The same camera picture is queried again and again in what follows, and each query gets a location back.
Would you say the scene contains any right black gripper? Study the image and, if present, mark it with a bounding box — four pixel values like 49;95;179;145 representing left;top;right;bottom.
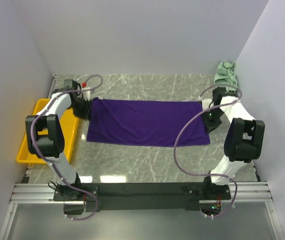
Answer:
199;107;225;135

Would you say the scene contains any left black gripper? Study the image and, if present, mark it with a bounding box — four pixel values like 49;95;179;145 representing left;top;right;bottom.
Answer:
69;97;93;122

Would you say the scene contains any purple towel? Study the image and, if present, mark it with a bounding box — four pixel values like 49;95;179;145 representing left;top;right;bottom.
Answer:
86;97;203;148

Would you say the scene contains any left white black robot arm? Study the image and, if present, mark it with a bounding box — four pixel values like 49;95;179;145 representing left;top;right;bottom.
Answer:
25;79;91;201

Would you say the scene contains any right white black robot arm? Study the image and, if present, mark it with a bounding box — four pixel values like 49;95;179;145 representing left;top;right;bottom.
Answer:
201;84;265;200

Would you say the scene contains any yellow plastic tray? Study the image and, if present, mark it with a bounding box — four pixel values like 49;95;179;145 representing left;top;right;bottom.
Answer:
16;98;81;165

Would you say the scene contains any green crumpled towel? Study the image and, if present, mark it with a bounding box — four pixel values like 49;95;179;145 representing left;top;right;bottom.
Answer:
214;61;238;87

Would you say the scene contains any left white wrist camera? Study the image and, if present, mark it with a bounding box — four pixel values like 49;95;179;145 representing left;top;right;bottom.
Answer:
81;82;92;101

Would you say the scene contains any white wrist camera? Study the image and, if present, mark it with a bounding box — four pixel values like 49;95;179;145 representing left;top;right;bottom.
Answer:
201;98;212;110
81;82;92;101

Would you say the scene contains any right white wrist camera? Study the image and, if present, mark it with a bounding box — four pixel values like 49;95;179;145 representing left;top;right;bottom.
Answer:
201;98;212;110

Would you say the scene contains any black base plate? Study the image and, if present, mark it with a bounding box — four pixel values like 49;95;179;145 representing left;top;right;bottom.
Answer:
53;182;232;212

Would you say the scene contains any aluminium frame rail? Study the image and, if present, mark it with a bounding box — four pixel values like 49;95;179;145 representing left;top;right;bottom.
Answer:
0;182;285;240

